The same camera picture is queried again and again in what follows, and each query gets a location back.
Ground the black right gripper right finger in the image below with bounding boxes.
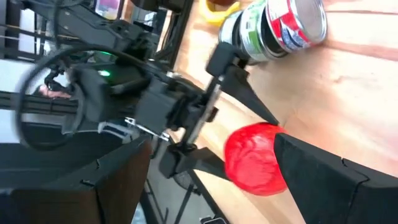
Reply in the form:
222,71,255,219
273,132,398,224

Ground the lit monitor screen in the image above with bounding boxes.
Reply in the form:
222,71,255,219
93,0,124,20

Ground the tin can with red label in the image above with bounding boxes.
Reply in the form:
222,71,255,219
266,0,328,53

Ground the black left wrist camera cable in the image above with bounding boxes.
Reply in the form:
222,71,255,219
14,45,150,150

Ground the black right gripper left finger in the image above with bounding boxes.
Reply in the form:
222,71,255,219
0,136,153,224

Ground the bright red round toy fruit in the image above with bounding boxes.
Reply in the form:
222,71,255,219
223,122,289,197

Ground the yellow toy banana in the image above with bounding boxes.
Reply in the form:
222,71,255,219
198,0,242,27

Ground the tin can with green label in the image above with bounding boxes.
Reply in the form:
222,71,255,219
239,1,289,62

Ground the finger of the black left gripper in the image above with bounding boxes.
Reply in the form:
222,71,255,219
159,144,230,180
206,43,279,126

